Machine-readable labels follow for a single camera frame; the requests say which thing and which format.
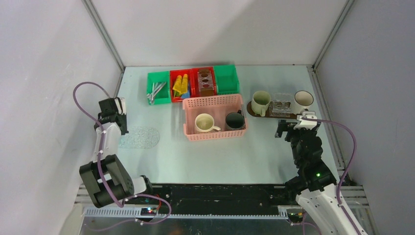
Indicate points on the green bin far right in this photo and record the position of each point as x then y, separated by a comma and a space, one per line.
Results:
226, 79

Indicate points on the light green mug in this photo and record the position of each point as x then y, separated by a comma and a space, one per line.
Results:
260, 102

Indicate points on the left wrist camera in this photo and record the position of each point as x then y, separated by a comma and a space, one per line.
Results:
121, 105

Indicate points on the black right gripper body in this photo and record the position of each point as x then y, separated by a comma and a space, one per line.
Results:
292, 136

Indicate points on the cream mug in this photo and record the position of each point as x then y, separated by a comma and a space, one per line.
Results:
205, 123

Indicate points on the red bin with toothpaste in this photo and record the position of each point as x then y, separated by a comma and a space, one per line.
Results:
173, 75

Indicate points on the pink perforated basket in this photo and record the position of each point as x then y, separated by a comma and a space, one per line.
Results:
218, 107

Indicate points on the black mug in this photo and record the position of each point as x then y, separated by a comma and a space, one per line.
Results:
234, 121

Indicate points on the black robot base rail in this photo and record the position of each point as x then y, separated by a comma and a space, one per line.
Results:
225, 199

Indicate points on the green bin with toothbrushes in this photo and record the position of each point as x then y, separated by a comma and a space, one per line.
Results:
164, 96

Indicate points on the red bin with holder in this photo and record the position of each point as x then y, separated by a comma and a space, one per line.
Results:
195, 89

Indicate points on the brown wooden oval tray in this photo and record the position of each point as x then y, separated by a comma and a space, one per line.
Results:
256, 115

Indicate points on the clear textured oval tray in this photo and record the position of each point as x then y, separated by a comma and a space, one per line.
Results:
140, 137

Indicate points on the clear textured toothbrush holder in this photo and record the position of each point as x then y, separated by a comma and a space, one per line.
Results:
280, 105

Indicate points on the white mug dark rim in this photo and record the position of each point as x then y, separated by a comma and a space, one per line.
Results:
302, 100

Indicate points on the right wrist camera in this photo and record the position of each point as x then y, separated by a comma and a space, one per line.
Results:
307, 120

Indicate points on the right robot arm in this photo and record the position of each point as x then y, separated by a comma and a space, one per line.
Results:
315, 188

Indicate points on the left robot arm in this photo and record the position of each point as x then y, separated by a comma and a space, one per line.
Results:
105, 178

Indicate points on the white toothbrush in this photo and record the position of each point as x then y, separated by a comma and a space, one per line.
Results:
156, 88

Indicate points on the brown wooden toothbrush holder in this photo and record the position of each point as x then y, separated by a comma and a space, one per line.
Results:
205, 82

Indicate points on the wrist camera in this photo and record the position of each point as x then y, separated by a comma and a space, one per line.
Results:
307, 120
121, 105

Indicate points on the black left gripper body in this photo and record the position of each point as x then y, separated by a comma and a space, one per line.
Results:
124, 127

